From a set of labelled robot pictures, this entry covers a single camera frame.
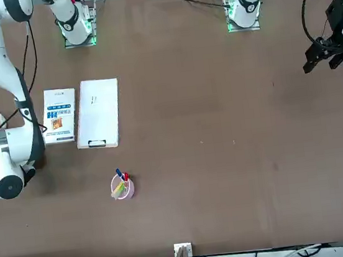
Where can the pink transparent pen cup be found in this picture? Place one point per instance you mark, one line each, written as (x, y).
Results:
(130, 190)

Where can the red cap marker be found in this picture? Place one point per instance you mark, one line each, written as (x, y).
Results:
(126, 176)

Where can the blue cap marker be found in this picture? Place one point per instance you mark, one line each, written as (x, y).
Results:
(119, 173)

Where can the white clipboard black clip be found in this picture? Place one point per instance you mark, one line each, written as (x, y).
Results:
(98, 118)

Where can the white post bracket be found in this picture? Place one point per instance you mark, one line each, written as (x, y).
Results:
(188, 248)

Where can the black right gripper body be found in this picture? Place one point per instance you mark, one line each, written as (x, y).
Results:
(29, 175)

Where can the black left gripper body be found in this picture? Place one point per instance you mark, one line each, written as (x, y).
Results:
(339, 14)

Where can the white blue paperback book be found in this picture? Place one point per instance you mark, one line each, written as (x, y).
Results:
(58, 101)

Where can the yellow green highlighter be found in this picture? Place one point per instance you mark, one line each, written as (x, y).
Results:
(121, 187)

